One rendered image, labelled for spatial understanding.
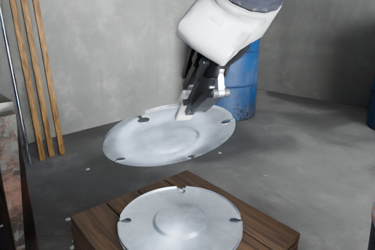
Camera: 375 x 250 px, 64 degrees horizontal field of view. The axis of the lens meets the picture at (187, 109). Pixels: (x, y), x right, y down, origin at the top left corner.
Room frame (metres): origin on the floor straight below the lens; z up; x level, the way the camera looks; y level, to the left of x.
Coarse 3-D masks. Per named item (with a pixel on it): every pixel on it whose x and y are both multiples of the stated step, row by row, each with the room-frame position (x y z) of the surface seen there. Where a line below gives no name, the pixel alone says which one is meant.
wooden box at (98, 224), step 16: (176, 176) 0.84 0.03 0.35; (192, 176) 0.84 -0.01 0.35; (144, 192) 0.75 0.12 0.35; (224, 192) 0.75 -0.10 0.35; (96, 208) 0.67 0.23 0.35; (112, 208) 0.68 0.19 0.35; (240, 208) 0.67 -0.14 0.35; (80, 224) 0.61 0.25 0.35; (96, 224) 0.61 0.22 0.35; (112, 224) 0.61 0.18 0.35; (256, 224) 0.61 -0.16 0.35; (272, 224) 0.61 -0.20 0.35; (80, 240) 0.59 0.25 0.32; (96, 240) 0.56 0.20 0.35; (112, 240) 0.56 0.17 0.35; (256, 240) 0.56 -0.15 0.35; (272, 240) 0.56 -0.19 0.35; (288, 240) 0.56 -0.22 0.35
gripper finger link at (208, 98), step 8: (224, 88) 0.41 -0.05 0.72; (200, 96) 0.44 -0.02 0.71; (208, 96) 0.41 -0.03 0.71; (216, 96) 0.39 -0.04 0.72; (224, 96) 0.40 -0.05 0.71; (192, 104) 0.47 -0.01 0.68; (200, 104) 0.43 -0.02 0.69; (208, 104) 0.44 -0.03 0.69; (192, 112) 0.46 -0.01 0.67; (200, 112) 0.47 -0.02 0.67
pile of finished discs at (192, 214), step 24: (168, 192) 0.73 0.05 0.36; (192, 192) 0.73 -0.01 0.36; (120, 216) 0.62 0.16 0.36; (144, 216) 0.63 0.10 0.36; (168, 216) 0.62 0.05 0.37; (192, 216) 0.62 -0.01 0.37; (216, 216) 0.63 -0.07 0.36; (240, 216) 0.63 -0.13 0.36; (120, 240) 0.54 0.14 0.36; (144, 240) 0.54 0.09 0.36; (168, 240) 0.54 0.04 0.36; (192, 240) 0.54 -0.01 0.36; (216, 240) 0.54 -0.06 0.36; (240, 240) 0.55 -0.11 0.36
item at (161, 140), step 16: (160, 112) 0.51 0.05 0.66; (176, 112) 0.53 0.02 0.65; (208, 112) 0.55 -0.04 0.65; (224, 112) 0.57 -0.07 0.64; (112, 128) 0.53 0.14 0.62; (128, 128) 0.53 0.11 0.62; (144, 128) 0.55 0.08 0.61; (160, 128) 0.56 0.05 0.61; (176, 128) 0.59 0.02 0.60; (192, 128) 0.59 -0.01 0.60; (208, 128) 0.60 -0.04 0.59; (224, 128) 0.62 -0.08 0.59; (112, 144) 0.56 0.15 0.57; (128, 144) 0.58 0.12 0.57; (144, 144) 0.61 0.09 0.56; (160, 144) 0.62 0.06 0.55; (176, 144) 0.64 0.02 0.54; (192, 144) 0.65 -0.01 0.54; (208, 144) 0.67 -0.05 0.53; (112, 160) 0.62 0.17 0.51; (128, 160) 0.64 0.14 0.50; (144, 160) 0.66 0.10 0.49; (160, 160) 0.68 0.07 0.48; (176, 160) 0.70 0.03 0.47
